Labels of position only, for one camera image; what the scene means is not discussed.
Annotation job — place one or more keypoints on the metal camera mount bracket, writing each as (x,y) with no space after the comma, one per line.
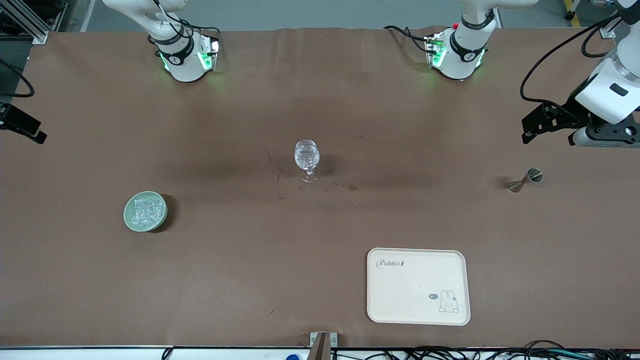
(315,340)

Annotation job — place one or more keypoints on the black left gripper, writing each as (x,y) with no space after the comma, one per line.
(571,109)

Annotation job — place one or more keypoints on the green round bowl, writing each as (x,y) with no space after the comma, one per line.
(129,220)

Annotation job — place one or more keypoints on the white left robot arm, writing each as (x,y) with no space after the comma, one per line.
(465,45)

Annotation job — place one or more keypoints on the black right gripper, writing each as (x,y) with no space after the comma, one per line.
(15,121)

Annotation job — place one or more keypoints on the aluminium frame profile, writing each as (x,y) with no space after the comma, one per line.
(607,31)
(37,35)

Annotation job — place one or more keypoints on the cream rabbit print tray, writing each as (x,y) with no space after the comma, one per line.
(410,290)

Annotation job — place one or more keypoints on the silver metal jigger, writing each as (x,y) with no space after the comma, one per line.
(535,175)

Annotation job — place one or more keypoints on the clear stemmed wine glass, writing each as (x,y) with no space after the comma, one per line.
(306,155)

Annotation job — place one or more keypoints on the clear ice cubes heap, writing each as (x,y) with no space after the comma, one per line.
(147,212)

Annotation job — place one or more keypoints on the brown table mat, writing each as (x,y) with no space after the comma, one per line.
(250,275)

